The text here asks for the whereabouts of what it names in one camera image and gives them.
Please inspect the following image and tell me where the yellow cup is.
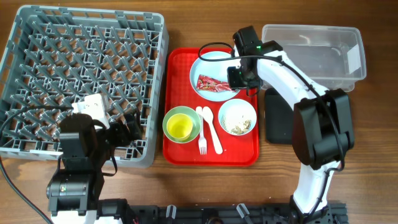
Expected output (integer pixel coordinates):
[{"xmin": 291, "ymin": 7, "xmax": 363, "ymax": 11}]
[{"xmin": 166, "ymin": 113, "xmax": 193, "ymax": 141}]

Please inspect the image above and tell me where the red snack wrapper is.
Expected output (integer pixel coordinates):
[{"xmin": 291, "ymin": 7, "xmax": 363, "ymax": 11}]
[{"xmin": 195, "ymin": 75, "xmax": 232, "ymax": 93}]

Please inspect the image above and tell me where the small light blue bowl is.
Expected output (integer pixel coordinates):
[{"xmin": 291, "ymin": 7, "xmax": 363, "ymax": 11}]
[{"xmin": 218, "ymin": 99, "xmax": 257, "ymax": 136}]

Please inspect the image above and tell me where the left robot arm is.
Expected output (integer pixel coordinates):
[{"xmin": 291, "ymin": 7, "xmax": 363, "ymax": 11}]
[{"xmin": 46, "ymin": 113, "xmax": 142, "ymax": 223}]

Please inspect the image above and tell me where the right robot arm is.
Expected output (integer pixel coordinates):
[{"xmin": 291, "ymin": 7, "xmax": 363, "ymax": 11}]
[{"xmin": 227, "ymin": 26, "xmax": 354, "ymax": 219}]

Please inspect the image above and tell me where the grey dishwasher rack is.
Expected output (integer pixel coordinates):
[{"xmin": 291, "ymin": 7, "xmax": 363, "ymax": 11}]
[{"xmin": 1, "ymin": 5, "xmax": 169, "ymax": 168}]

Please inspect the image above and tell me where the large light blue plate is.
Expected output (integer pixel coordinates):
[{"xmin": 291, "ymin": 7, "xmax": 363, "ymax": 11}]
[{"xmin": 190, "ymin": 58, "xmax": 239, "ymax": 101}]

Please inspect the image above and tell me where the green bowl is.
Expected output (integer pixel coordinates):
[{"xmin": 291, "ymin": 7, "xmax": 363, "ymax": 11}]
[{"xmin": 162, "ymin": 106, "xmax": 201, "ymax": 144}]

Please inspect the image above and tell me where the black tray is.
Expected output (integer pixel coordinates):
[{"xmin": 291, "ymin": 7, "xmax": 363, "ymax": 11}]
[{"xmin": 264, "ymin": 88, "xmax": 294, "ymax": 145}]

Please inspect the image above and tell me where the white plastic fork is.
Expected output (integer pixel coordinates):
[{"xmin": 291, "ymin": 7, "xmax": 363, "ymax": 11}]
[{"xmin": 195, "ymin": 106, "xmax": 207, "ymax": 155}]

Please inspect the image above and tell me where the white plastic spoon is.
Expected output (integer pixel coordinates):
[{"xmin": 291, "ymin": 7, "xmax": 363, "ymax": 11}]
[{"xmin": 202, "ymin": 106, "xmax": 223, "ymax": 154}]

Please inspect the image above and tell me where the red plastic tray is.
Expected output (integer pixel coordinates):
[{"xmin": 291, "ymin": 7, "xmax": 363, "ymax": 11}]
[{"xmin": 163, "ymin": 47, "xmax": 259, "ymax": 166}]

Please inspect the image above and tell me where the food scraps and rice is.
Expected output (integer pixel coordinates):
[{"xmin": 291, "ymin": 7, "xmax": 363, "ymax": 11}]
[{"xmin": 221, "ymin": 113, "xmax": 251, "ymax": 135}]

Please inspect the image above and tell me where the clear plastic bin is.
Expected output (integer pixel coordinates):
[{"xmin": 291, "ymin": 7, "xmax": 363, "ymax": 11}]
[{"xmin": 262, "ymin": 24, "xmax": 367, "ymax": 91}]

